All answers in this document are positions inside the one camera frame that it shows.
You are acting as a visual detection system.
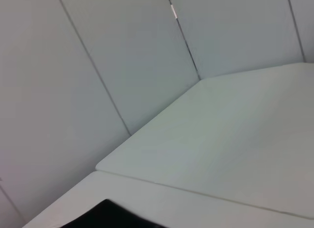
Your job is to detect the black shirt with white print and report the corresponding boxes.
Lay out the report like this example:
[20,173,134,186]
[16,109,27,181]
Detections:
[60,199,170,228]

